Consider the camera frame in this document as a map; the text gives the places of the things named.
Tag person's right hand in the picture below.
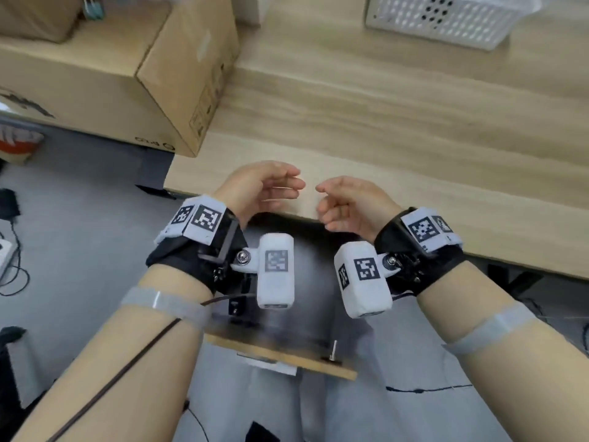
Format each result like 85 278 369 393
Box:
315 176 403 238

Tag person's left hand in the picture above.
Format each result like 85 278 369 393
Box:
213 161 307 229

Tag person's right forearm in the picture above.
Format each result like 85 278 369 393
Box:
415 260 589 442

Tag person's left forearm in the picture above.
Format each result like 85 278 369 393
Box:
0 263 217 442

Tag white left wrist marker block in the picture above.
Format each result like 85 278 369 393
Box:
153 193 229 247

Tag white wrist marker block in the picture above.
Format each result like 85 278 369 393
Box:
398 206 464 254
153 193 229 247

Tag white right wrist marker block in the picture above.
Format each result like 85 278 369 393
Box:
398 206 464 254

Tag black table leg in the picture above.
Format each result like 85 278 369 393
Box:
134 144 178 201
487 263 547 300

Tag wooden board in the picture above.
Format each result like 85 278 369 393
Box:
202 313 359 382

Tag person's grey trousers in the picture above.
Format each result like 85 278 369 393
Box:
174 290 504 442

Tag large cardboard box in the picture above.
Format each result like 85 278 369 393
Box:
0 0 241 158

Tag white perforated plastic basket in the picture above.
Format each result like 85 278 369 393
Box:
364 0 543 52

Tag binder clips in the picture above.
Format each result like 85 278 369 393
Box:
81 0 106 21

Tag red and white bag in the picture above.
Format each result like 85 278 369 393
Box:
0 123 47 166

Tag black adapter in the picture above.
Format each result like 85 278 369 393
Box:
0 188 22 222

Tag white power strip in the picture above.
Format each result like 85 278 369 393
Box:
0 238 15 277

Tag small cardboard box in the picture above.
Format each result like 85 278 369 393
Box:
0 0 86 45

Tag black chair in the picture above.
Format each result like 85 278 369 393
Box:
0 325 29 426

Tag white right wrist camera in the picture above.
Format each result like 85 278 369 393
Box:
333 241 395 320

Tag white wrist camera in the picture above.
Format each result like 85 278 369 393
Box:
333 241 395 320
229 232 295 312

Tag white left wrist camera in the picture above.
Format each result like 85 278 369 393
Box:
229 232 295 312

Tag black right wrist strap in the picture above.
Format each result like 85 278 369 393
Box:
373 207 466 298

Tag black wrist strap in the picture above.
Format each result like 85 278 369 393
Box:
146 211 249 296
373 207 466 298

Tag black left wrist strap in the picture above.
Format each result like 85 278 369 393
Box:
146 211 249 296

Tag thin black floor cable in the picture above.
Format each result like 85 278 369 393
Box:
385 383 473 394

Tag dark cable on left forearm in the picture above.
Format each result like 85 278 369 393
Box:
46 292 258 442

